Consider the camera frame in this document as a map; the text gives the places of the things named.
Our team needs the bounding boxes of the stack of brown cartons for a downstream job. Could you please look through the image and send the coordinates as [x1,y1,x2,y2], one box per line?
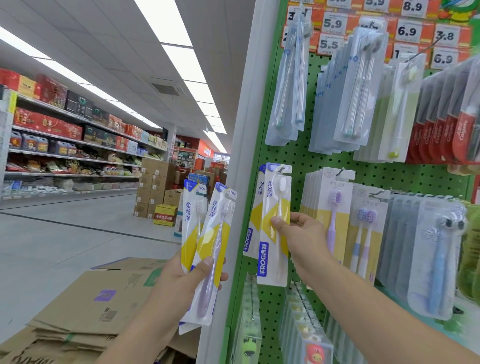
[133,157,181,222]

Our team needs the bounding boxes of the bundle of cartoon toothbrush boxes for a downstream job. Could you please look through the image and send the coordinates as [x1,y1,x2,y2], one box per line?
[279,281,335,364]

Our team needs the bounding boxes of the purple single toothbrush yellow card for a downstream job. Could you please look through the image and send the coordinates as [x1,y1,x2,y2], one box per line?
[311,168,356,264]

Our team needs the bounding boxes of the green pegboard display rack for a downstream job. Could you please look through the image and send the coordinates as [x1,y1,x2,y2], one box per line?
[221,48,480,364]

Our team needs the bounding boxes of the bundle of clear blue toothbrush blisters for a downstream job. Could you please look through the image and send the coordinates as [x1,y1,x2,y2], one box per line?
[377,193,470,322]

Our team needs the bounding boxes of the person's left hand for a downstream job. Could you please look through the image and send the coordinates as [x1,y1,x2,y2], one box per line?
[146,251,230,331]

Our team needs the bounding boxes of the pile of red grey toothbrush packs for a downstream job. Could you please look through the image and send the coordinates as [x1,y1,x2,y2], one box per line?
[407,56,480,166]

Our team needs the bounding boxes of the stocked store shelves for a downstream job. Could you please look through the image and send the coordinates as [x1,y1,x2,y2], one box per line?
[0,67,170,204]

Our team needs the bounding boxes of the red yellow carton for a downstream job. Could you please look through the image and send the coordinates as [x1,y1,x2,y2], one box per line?
[153,204,179,228]

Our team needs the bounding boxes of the ceiling light strip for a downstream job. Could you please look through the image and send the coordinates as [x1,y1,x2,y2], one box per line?
[135,0,230,155]
[0,26,162,130]

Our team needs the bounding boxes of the person's right hand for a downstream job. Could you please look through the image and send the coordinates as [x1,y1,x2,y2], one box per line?
[271,212,335,290]

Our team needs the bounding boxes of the purple twin toothbrush yellow card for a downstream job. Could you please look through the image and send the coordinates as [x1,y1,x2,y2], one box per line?
[346,186,391,282]

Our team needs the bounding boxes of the row of green pink packs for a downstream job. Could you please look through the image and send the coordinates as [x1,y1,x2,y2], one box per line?
[457,198,480,305]

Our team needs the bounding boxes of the person's right forearm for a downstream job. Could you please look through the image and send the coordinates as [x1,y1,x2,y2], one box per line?
[303,258,480,364]

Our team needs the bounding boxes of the bundle of clear kids toothbrushes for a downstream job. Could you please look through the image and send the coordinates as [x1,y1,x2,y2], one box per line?
[231,273,264,364]

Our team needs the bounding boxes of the row of blue toothbrush packs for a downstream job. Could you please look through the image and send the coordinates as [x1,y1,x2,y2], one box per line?
[264,7,312,147]

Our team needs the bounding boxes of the row of twin toothbrush packs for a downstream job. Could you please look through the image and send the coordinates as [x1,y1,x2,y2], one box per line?
[309,26,390,155]

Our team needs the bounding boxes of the yellow frog poster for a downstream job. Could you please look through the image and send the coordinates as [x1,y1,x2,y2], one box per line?
[438,0,480,24]

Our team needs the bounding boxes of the rows of orange price tags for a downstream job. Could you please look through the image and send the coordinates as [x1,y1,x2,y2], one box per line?
[281,0,474,72]

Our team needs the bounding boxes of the bundle of green toothbrush packs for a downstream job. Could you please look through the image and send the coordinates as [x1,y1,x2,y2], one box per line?
[354,56,425,164]

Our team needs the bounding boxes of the pile of flattened cardboard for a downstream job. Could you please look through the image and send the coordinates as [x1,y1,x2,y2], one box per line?
[0,257,200,364]

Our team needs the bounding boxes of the white blue carton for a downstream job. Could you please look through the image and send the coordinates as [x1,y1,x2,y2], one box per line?
[180,172,215,211]

